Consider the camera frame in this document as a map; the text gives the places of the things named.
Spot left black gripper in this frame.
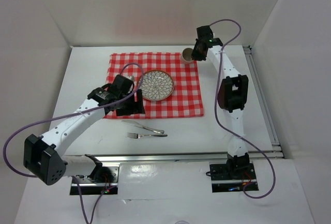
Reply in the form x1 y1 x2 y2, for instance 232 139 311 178
115 88 145 116

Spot beige paper cup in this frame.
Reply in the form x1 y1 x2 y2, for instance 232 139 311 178
180 48 194 64

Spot silver fork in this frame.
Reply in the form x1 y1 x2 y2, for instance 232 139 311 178
127 133 168 139

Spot patterned ceramic plate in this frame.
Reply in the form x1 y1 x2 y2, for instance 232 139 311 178
140 69 175 101

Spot red white checkered cloth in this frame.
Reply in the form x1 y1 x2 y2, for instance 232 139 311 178
106 52 204 119

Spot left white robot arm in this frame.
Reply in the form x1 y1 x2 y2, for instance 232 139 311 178
23 74 145 185

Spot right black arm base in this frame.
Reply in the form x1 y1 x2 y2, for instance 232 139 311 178
205 161 259 193

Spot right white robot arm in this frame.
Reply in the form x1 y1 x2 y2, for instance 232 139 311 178
191 25 250 178

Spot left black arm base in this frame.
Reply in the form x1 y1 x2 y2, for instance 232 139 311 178
76 164 119 196

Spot silver table knife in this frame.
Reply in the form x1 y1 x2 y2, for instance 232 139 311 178
122 120 164 134

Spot aluminium rail right side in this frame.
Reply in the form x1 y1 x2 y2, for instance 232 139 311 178
243 46 282 153

